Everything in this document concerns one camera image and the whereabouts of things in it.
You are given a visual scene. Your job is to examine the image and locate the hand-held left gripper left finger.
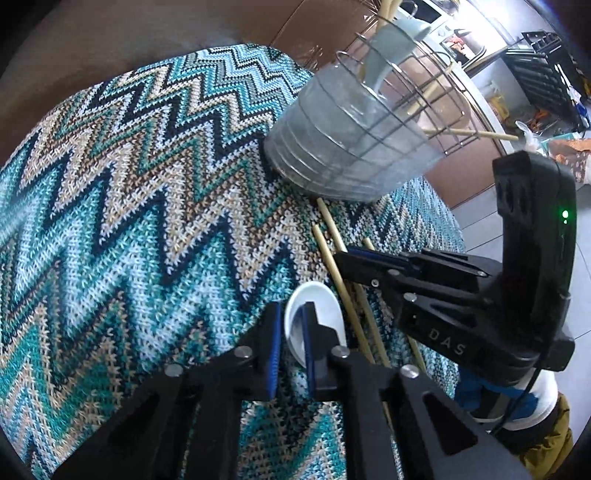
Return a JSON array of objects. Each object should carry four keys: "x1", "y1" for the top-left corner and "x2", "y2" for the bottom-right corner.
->
[{"x1": 51, "y1": 301, "x2": 283, "y2": 480}]

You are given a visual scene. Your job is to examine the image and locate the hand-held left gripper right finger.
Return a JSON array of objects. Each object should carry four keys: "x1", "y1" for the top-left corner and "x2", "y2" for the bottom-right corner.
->
[{"x1": 301, "y1": 302, "x2": 532, "y2": 480}]

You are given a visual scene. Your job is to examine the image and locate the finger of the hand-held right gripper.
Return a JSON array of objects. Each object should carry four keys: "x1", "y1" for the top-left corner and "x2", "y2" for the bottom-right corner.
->
[
  {"x1": 346, "y1": 246, "x2": 503, "y2": 288},
  {"x1": 332, "y1": 252, "x2": 491, "y2": 306}
]

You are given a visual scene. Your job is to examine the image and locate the bamboo chopstick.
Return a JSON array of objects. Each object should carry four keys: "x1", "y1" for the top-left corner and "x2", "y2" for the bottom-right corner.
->
[
  {"x1": 311, "y1": 225, "x2": 377, "y2": 365},
  {"x1": 363, "y1": 237, "x2": 429, "y2": 374},
  {"x1": 422, "y1": 129, "x2": 520, "y2": 140},
  {"x1": 316, "y1": 198, "x2": 393, "y2": 367}
]

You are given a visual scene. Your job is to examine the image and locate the wire utensil holder clear base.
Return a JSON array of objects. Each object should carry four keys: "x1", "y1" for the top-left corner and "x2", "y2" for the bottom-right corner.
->
[{"x1": 263, "y1": 23, "x2": 467, "y2": 204}]

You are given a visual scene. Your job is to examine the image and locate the large pale plastic spoon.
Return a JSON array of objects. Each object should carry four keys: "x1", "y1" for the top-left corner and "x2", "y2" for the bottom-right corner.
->
[{"x1": 360, "y1": 0, "x2": 432, "y2": 93}]

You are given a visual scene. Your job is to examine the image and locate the white plastic bag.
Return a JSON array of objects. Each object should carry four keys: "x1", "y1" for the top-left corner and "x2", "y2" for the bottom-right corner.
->
[{"x1": 512, "y1": 120, "x2": 543, "y2": 153}]

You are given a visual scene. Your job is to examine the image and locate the person's mustard trousers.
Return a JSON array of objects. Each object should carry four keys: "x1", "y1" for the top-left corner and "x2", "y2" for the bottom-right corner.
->
[{"x1": 503, "y1": 392, "x2": 575, "y2": 469}]

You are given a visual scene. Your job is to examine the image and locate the zigzag knit cloth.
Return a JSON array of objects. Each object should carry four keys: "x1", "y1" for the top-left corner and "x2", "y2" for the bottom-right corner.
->
[{"x1": 0, "y1": 44, "x2": 467, "y2": 480}]

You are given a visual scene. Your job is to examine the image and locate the black dish rack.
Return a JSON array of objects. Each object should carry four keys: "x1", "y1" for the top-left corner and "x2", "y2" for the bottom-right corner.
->
[{"x1": 505, "y1": 30, "x2": 591, "y2": 132}]

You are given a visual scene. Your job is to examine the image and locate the white microwave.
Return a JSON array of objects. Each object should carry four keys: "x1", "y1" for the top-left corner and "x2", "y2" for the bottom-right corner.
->
[{"x1": 409, "y1": 0, "x2": 458, "y2": 28}]

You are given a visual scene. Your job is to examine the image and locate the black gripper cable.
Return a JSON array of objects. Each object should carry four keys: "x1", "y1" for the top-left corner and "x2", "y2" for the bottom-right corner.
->
[{"x1": 487, "y1": 291, "x2": 568, "y2": 437}]

